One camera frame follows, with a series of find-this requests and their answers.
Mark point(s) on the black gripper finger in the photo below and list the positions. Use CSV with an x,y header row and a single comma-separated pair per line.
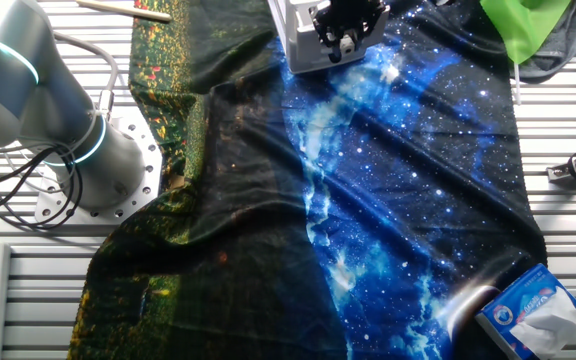
x,y
364,36
328,32

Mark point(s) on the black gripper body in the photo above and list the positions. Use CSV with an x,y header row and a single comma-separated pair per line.
x,y
358,12

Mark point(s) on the white plastic drawer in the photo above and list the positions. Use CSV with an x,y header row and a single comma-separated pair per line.
x,y
303,25

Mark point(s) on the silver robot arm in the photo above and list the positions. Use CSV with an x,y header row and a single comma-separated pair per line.
x,y
13,85

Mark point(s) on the white plastic drawer cabinet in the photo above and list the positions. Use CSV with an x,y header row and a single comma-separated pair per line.
x,y
308,65

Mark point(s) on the green cloth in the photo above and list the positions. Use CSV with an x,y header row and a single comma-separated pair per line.
x,y
523,25

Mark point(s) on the thin white stick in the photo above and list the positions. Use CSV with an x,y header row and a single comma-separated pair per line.
x,y
517,85

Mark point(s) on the galaxy and meadow print cloth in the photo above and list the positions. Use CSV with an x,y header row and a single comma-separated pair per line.
x,y
268,200

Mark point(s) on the wooden stick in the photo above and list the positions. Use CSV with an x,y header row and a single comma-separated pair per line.
x,y
133,12

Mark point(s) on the grey cloth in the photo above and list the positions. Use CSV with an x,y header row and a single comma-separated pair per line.
x,y
563,50

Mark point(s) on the blue tissue pack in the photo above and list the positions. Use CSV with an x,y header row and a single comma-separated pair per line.
x,y
508,310

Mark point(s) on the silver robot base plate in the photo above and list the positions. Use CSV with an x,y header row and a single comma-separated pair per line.
x,y
138,150

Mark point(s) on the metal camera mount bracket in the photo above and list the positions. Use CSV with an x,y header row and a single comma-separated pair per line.
x,y
560,177

